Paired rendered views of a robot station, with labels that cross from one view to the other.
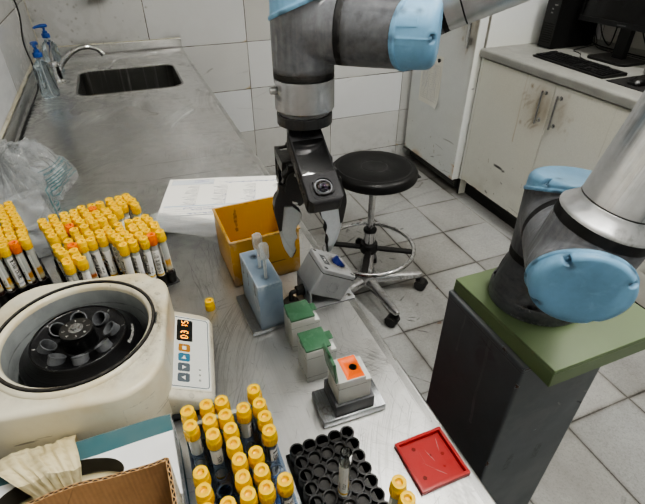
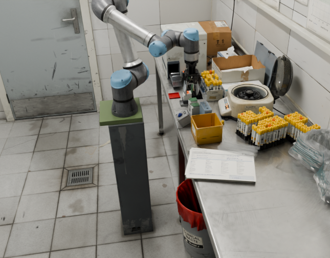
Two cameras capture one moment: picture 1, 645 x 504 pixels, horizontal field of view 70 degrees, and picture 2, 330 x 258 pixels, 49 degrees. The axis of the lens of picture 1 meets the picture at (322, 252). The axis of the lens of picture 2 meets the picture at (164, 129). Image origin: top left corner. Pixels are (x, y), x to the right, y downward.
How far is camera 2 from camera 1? 2.40 m
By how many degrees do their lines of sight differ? 111
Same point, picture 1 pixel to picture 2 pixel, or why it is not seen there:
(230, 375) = (215, 110)
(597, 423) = (34, 249)
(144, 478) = (225, 73)
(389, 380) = (175, 106)
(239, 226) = (213, 134)
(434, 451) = (172, 97)
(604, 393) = not seen: outside the picture
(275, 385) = not seen: hidden behind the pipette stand
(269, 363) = not seen: hidden behind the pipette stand
